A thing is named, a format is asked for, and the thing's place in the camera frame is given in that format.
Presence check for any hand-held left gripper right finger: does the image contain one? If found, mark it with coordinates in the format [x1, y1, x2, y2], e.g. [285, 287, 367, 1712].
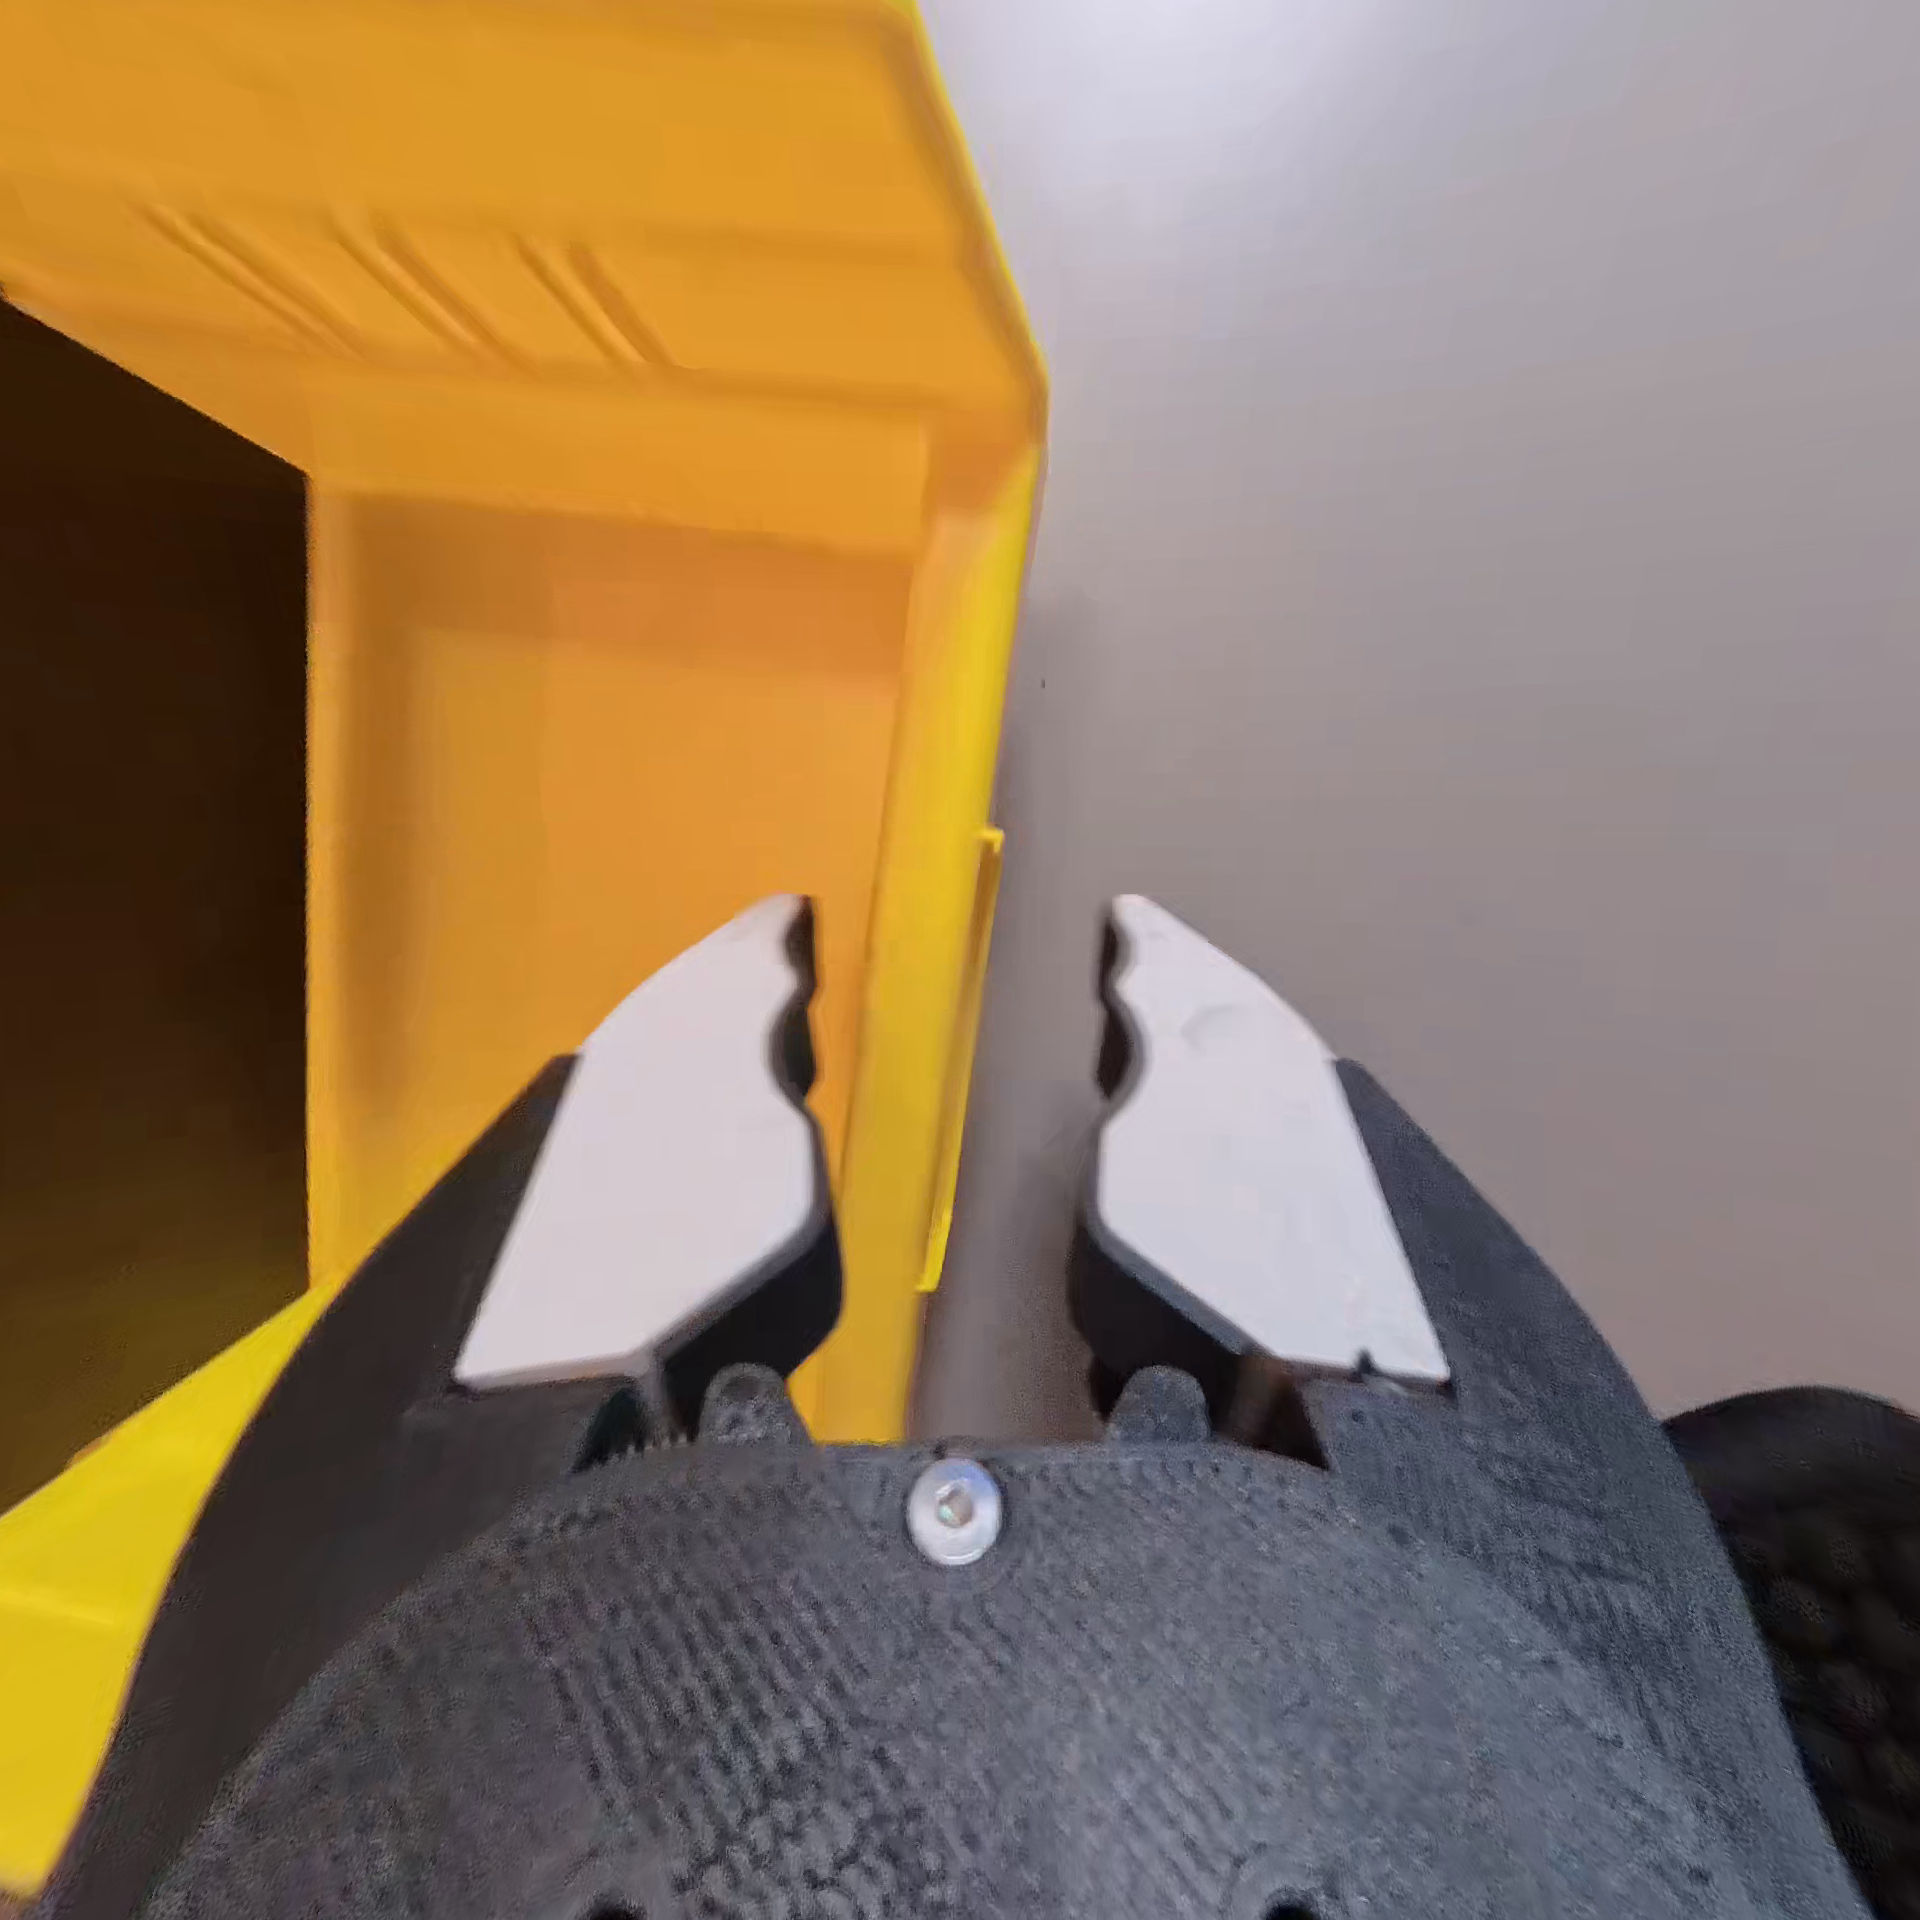
[1067, 893, 1453, 1396]

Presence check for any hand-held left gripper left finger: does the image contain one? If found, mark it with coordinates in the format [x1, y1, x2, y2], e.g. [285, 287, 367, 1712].
[449, 893, 846, 1404]

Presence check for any yellow divided storage bin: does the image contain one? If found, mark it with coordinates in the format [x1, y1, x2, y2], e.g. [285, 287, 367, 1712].
[0, 0, 1051, 1895]

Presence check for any black bin divider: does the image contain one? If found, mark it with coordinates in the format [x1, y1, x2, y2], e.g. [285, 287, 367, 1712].
[0, 296, 312, 1509]

